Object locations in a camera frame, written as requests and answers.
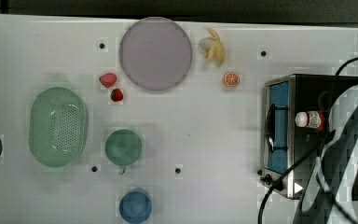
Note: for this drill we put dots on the orange slice toy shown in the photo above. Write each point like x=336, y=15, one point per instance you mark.
x=231, y=79

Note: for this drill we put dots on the green perforated colander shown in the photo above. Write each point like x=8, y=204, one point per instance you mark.
x=58, y=127

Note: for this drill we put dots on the green mug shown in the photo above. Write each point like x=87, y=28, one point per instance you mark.
x=123, y=148

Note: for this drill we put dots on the pink strawberry toy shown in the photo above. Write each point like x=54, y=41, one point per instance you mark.
x=108, y=80

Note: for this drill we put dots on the silver toaster oven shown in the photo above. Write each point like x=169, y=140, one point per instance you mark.
x=289, y=150

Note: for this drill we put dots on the red strawberry toy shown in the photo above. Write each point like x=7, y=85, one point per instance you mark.
x=116, y=95

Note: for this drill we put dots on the red felt ketchup bottle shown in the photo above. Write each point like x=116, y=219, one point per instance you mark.
x=310, y=119

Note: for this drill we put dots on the peeled toy banana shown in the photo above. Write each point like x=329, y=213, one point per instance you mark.
x=214, y=50

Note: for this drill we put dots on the blue cup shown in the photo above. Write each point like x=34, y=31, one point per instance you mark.
x=136, y=206

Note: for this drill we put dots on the lavender round plate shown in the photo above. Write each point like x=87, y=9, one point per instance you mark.
x=155, y=54

